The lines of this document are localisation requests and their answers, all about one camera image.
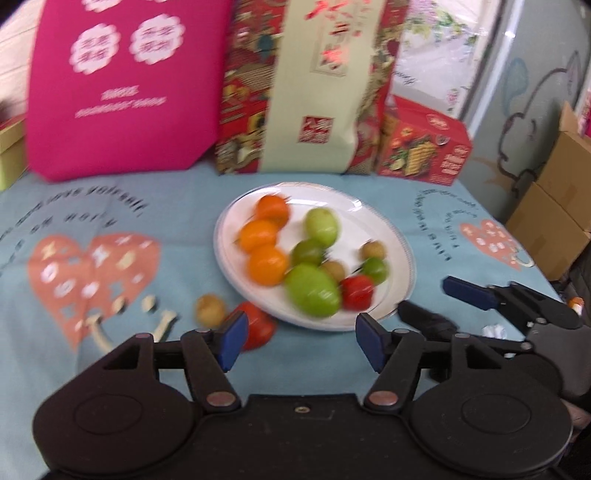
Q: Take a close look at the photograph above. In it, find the cardboard box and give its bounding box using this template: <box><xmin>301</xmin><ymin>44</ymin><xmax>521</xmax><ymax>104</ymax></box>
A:
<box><xmin>505</xmin><ymin>181</ymin><xmax>591</xmax><ymax>282</ymax></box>
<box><xmin>538</xmin><ymin>100</ymin><xmax>591</xmax><ymax>232</ymax></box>

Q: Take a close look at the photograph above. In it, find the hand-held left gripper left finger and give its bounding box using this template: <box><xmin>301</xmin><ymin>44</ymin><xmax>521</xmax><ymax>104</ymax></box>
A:
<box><xmin>99</xmin><ymin>309</ymin><xmax>250</xmax><ymax>413</ymax></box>

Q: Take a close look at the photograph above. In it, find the large oval green jujube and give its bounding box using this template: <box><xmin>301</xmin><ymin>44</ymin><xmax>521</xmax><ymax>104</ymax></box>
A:
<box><xmin>284</xmin><ymin>264</ymin><xmax>341</xmax><ymax>318</ymax></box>

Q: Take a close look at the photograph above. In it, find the pink tote bag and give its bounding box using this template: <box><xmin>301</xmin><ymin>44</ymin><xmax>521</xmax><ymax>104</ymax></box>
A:
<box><xmin>25</xmin><ymin>0</ymin><xmax>234</xmax><ymax>183</ymax></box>

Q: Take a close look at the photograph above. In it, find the red green patterned gift bag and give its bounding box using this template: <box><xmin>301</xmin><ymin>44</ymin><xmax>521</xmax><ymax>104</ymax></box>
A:
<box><xmin>214</xmin><ymin>0</ymin><xmax>411</xmax><ymax>177</ymax></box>

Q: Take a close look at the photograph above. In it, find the small green fruit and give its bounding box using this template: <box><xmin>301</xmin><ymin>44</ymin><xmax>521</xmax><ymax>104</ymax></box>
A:
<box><xmin>361</xmin><ymin>257</ymin><xmax>389</xmax><ymax>283</ymax></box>

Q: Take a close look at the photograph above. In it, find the white plate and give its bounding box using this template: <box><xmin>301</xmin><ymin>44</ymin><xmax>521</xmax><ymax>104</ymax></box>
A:
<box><xmin>213</xmin><ymin>182</ymin><xmax>417</xmax><ymax>332</ymax></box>

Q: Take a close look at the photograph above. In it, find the orange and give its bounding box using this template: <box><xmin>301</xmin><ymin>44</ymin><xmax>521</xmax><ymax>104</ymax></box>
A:
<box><xmin>239</xmin><ymin>220</ymin><xmax>279</xmax><ymax>253</ymax></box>
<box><xmin>248</xmin><ymin>245</ymin><xmax>290</xmax><ymax>285</ymax></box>
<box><xmin>255</xmin><ymin>195</ymin><xmax>291</xmax><ymax>228</ymax></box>

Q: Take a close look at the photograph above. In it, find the round green jujube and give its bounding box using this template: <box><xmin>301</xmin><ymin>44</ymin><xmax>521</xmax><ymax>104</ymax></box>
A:
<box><xmin>304</xmin><ymin>208</ymin><xmax>341</xmax><ymax>245</ymax></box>

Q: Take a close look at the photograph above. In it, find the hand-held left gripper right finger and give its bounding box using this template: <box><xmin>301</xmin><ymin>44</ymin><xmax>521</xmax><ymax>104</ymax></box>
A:
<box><xmin>355</xmin><ymin>312</ymin><xmax>504</xmax><ymax>412</ymax></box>

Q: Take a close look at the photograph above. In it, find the green box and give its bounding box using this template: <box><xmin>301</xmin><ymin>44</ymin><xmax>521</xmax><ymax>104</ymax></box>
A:
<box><xmin>0</xmin><ymin>121</ymin><xmax>28</xmax><ymax>193</ymax></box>

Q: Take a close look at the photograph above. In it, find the white cabinet with cartoon drawing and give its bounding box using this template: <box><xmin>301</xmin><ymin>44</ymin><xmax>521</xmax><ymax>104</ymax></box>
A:
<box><xmin>455</xmin><ymin>0</ymin><xmax>591</xmax><ymax>222</ymax></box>

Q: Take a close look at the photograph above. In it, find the brown kiwi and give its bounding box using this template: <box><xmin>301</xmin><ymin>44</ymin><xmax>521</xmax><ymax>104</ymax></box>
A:
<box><xmin>321</xmin><ymin>260</ymin><xmax>347</xmax><ymax>283</ymax></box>
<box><xmin>195</xmin><ymin>294</ymin><xmax>226</xmax><ymax>326</ymax></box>

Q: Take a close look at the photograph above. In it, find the red fruit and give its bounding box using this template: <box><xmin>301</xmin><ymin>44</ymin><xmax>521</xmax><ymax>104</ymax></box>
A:
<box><xmin>229</xmin><ymin>302</ymin><xmax>277</xmax><ymax>352</ymax></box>
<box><xmin>340</xmin><ymin>275</ymin><xmax>375</xmax><ymax>311</ymax></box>

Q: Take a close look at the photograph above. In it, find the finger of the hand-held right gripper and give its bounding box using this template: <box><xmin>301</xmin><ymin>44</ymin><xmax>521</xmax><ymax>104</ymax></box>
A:
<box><xmin>442</xmin><ymin>275</ymin><xmax>581</xmax><ymax>329</ymax></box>
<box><xmin>397</xmin><ymin>299</ymin><xmax>458</xmax><ymax>343</ymax></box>

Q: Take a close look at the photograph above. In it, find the printed blue tablecloth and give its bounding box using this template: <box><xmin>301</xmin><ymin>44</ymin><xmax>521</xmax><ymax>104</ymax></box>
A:
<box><xmin>0</xmin><ymin>162</ymin><xmax>566</xmax><ymax>398</ymax></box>

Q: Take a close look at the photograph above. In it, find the floral curtain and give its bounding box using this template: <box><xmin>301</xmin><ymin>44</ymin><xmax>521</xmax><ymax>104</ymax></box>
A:
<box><xmin>392</xmin><ymin>0</ymin><xmax>506</xmax><ymax>118</ymax></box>

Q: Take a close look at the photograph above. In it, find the tan longan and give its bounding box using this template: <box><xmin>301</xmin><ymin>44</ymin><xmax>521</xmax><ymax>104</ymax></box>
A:
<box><xmin>361</xmin><ymin>241</ymin><xmax>387</xmax><ymax>263</ymax></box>

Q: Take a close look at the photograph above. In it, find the red cracker box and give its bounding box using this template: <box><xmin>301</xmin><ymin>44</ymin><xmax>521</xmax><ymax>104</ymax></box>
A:
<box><xmin>376</xmin><ymin>95</ymin><xmax>474</xmax><ymax>187</ymax></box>

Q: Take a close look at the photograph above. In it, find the green lime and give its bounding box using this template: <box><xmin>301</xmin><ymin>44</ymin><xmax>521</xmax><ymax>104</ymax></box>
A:
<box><xmin>290</xmin><ymin>239</ymin><xmax>328</xmax><ymax>267</ymax></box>

